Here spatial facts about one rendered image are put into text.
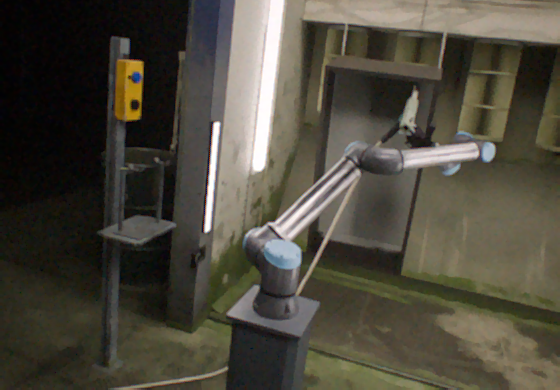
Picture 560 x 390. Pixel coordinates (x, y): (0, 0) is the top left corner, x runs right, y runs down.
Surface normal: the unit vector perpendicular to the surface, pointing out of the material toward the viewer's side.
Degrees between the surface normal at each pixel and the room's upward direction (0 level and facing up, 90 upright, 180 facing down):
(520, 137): 90
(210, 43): 90
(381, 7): 90
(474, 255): 57
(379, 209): 102
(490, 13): 90
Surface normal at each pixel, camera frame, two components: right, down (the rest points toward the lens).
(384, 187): -0.33, 0.38
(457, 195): -0.21, -0.37
